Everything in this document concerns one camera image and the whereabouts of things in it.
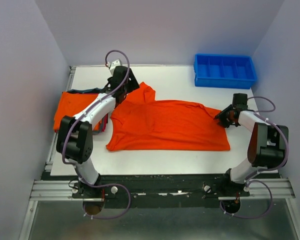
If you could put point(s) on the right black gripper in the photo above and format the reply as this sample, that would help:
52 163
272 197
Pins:
221 115

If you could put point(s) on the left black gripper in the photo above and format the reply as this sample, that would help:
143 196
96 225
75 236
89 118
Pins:
132 83

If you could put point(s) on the orange t shirt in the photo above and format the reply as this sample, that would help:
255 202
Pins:
141 122

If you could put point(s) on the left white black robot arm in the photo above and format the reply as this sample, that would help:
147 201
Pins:
75 135

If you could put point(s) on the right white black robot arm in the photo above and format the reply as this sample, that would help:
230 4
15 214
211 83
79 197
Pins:
268 148

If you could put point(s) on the folded orange shirt on stack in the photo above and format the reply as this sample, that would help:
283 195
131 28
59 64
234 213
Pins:
71 104

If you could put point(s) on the folded dark teal shirt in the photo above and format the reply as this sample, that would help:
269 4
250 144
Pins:
85 91

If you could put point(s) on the blue plastic bin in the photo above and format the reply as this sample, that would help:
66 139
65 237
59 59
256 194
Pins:
224 71

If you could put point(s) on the folded magenta shirt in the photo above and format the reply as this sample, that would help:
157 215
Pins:
104 123

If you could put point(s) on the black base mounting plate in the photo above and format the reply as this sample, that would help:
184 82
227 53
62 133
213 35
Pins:
161 191

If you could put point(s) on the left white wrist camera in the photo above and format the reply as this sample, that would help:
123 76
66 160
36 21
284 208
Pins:
112 65

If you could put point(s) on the aluminium frame rail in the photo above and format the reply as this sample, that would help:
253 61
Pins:
51 190

